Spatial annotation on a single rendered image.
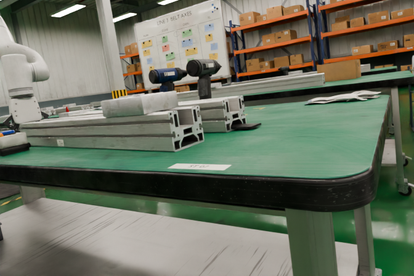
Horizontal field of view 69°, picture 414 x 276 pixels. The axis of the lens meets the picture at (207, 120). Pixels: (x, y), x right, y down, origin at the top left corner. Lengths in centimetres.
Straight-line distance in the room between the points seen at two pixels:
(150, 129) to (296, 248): 37
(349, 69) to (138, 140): 222
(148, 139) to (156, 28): 400
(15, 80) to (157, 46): 342
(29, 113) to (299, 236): 112
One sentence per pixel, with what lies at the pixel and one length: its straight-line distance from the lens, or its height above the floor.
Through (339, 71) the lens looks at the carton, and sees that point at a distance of 274.
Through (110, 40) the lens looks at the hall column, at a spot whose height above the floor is 253.
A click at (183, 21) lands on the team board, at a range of 435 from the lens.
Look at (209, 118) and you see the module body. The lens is 82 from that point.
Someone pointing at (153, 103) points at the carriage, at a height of 88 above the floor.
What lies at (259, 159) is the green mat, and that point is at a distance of 49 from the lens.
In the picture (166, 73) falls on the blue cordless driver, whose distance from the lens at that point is 126.
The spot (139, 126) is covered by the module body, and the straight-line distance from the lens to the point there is 70.
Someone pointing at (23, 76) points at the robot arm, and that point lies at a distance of 136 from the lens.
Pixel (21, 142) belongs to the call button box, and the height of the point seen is 81.
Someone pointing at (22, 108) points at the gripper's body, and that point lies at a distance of 137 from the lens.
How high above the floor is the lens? 91
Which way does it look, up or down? 7 degrees down
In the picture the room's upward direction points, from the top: 8 degrees counter-clockwise
